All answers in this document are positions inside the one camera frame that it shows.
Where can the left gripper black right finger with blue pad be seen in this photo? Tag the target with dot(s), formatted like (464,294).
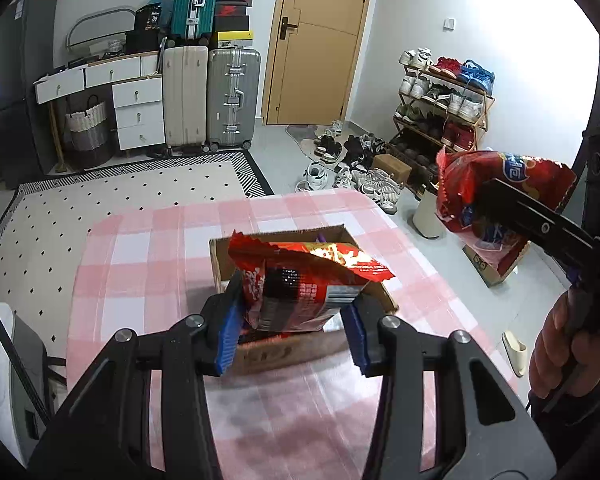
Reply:
(444,411)

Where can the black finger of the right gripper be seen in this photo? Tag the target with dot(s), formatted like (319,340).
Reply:
(525,216)

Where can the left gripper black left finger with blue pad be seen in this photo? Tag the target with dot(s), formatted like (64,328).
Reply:
(140,410)

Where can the red chip bag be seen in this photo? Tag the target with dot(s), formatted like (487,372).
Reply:
(460,175)

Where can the red black snack pack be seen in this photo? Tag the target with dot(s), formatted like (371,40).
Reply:
(297,285)

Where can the person's right hand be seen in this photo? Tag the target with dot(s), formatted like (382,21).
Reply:
(553,349)

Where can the open cardboard box on floor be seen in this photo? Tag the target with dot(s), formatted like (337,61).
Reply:
(495,267)

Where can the pink checked tablecloth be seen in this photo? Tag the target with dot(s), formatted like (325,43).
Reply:
(293,406)

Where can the brown cardboard SF box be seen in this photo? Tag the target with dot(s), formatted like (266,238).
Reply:
(259,352)

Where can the white trash bin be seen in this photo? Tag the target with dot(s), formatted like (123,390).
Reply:
(425,218)

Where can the dotted white rug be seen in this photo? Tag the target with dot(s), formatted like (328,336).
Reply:
(45,227)

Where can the small brown box on floor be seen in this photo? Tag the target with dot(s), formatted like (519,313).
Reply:
(394,167)

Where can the wooden shoe rack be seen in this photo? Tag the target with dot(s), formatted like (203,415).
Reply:
(444,105)

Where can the woven laundry basket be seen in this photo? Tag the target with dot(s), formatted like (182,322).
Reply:
(90,138)

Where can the white drawer desk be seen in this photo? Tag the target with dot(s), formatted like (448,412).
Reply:
(129,85)

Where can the wooden door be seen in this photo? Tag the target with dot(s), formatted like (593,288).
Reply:
(311,62)

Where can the beige suitcase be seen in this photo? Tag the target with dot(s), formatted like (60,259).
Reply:
(184,96)

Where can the silver suitcase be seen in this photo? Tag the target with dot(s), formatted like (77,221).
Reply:
(233,83)

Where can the dark refrigerator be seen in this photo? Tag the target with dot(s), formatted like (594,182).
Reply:
(27,149)

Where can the stack of shoe boxes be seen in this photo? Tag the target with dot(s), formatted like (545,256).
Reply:
(231,24)

